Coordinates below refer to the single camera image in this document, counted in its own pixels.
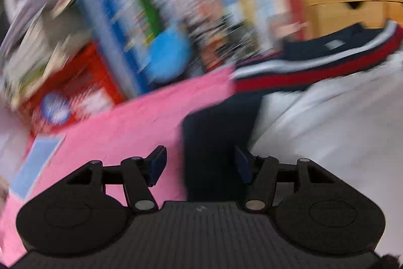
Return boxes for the small blue plush toy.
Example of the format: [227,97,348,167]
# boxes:
[146,25,192,83]

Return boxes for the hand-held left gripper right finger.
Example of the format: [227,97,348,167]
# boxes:
[234,145,344,213]

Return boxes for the white paper sheet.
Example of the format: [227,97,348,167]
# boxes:
[0,105,33,175]

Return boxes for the stack of papers and booklets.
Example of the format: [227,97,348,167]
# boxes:
[0,0,95,112]

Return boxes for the red plastic crate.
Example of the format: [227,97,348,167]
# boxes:
[17,42,126,137]

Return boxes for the row of mixed picture books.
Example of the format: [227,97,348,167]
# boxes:
[142,0,307,71]

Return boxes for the row of tall blue books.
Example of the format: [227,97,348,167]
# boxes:
[77,0,164,99]

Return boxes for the navy and white jacket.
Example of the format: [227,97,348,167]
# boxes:
[181,20,403,257]

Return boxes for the wooden drawer organizer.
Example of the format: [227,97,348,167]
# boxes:
[304,0,403,43]

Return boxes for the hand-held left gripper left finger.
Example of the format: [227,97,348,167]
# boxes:
[64,145,167,213]

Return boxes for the light blue book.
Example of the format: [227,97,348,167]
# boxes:
[11,135,66,200]

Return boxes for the pink rabbit-pattern blanket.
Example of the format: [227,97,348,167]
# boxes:
[0,66,237,266]

